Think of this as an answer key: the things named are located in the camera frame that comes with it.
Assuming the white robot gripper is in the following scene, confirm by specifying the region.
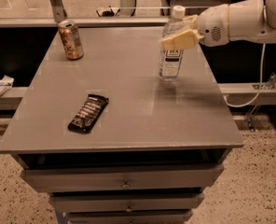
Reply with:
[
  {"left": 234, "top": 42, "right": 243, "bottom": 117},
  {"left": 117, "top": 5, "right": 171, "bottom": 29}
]
[{"left": 160, "top": 4, "right": 229, "bottom": 50}]

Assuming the clear plastic water bottle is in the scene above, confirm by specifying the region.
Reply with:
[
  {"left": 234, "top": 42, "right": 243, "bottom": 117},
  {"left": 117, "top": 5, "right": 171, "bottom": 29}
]
[{"left": 159, "top": 6, "right": 186, "bottom": 80}]

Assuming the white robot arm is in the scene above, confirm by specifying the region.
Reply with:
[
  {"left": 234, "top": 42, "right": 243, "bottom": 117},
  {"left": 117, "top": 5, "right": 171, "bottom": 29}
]
[{"left": 159, "top": 0, "right": 276, "bottom": 49}]

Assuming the black rxbar chocolate wrapper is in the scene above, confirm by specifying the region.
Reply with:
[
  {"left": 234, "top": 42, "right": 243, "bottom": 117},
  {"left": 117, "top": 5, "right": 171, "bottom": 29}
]
[{"left": 68, "top": 94, "right": 109, "bottom": 133}]

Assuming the grey drawer cabinet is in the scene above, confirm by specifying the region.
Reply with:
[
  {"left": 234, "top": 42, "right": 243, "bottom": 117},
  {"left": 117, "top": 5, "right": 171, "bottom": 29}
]
[{"left": 0, "top": 25, "right": 245, "bottom": 224}]

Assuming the gold soda can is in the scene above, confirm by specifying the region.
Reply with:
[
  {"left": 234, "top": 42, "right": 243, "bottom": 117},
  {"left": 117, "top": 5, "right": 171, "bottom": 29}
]
[{"left": 58, "top": 20, "right": 84, "bottom": 60}]

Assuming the top grey drawer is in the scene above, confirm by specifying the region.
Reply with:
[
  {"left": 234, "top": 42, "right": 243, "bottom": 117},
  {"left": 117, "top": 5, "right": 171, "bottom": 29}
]
[{"left": 21, "top": 163, "right": 224, "bottom": 193}]

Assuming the grey drawer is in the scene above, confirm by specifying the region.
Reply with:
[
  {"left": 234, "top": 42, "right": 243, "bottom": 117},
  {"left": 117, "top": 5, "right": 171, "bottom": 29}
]
[
  {"left": 21, "top": 163, "right": 224, "bottom": 193},
  {"left": 67, "top": 210, "right": 192, "bottom": 224},
  {"left": 49, "top": 193, "right": 204, "bottom": 213}
]

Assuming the middle grey drawer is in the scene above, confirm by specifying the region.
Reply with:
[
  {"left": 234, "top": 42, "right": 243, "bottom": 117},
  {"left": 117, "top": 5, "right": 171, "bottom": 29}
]
[{"left": 49, "top": 193, "right": 204, "bottom": 213}]

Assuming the bottom grey drawer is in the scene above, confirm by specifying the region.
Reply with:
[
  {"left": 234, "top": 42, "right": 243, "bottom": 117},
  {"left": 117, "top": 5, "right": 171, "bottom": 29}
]
[{"left": 67, "top": 210, "right": 192, "bottom": 224}]

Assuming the white cable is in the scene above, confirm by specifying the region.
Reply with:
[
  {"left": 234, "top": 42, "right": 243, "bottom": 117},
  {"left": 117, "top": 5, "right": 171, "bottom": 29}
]
[{"left": 224, "top": 42, "right": 267, "bottom": 108}]

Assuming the metal frame rail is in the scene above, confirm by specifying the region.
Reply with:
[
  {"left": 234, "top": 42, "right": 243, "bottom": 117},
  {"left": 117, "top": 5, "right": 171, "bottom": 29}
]
[{"left": 0, "top": 16, "right": 169, "bottom": 28}]

